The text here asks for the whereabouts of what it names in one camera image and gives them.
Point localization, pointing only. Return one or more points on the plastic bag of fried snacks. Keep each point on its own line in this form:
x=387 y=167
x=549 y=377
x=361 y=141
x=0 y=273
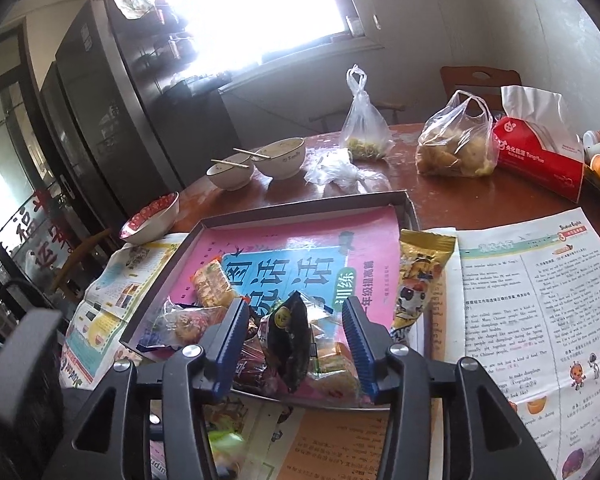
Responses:
x=458 y=141

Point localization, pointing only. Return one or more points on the pink and blue book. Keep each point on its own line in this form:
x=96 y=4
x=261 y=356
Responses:
x=326 y=258

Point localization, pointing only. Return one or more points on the round cookie clear wrapper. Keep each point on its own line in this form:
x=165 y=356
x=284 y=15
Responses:
x=186 y=324

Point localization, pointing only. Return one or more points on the red tissue pack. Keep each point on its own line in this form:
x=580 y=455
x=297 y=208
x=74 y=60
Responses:
x=536 y=139

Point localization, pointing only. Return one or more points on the right white bowl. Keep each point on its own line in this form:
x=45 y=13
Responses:
x=281 y=159

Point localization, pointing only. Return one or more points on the blue biscuit packet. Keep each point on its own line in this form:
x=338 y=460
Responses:
x=154 y=341

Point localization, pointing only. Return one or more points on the crumpled white plastic bag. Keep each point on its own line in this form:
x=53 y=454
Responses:
x=334 y=166

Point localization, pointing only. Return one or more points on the green wrapped snack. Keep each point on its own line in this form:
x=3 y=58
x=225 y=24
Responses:
x=229 y=451

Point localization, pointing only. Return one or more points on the grey cardboard box tray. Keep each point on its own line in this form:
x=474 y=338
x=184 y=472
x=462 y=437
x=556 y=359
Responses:
x=328 y=249

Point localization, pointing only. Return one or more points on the orange cracker packet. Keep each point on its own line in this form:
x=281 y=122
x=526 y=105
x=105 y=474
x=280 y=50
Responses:
x=212 y=287

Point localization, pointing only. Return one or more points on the small yellow cake packet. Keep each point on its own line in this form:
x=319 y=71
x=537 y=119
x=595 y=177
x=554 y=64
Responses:
x=331 y=371

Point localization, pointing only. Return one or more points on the white bowl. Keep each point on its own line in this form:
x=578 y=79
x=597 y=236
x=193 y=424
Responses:
x=281 y=159
x=232 y=179

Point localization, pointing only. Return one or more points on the right newspaper sheet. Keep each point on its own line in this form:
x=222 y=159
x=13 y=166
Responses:
x=532 y=319

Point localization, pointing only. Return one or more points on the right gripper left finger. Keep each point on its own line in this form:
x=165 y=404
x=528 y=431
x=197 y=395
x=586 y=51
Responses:
x=109 y=439

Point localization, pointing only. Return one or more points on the black snack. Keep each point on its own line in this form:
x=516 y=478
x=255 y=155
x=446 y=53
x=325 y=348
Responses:
x=288 y=341

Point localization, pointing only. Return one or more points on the wooden chair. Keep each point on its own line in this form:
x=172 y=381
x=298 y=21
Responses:
x=482 y=81

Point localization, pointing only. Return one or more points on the yellow cartoon snack packet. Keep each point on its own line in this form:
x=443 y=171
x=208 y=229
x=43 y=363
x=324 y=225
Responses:
x=423 y=256

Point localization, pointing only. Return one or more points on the student newspaper sheet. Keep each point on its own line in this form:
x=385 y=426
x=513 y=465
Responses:
x=447 y=340

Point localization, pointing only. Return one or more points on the tall clear plastic bag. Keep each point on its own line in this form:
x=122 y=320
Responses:
x=365 y=133

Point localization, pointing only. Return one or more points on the left white bowl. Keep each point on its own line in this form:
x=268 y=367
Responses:
x=232 y=179

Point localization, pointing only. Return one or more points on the red rimmed bowl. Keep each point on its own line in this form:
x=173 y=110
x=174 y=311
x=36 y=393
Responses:
x=152 y=221

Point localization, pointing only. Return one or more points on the small white bottle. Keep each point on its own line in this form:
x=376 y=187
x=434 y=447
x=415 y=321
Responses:
x=591 y=143

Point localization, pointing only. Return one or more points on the dark brown cake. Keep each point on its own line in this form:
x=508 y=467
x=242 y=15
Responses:
x=252 y=372

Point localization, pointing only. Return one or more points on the wooden chopstick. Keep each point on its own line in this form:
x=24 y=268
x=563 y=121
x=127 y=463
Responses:
x=223 y=164
x=252 y=154

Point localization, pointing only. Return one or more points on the black refrigerator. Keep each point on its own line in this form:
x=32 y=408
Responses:
x=128 y=116

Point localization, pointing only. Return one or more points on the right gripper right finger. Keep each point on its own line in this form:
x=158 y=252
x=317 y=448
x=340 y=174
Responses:
x=483 y=437

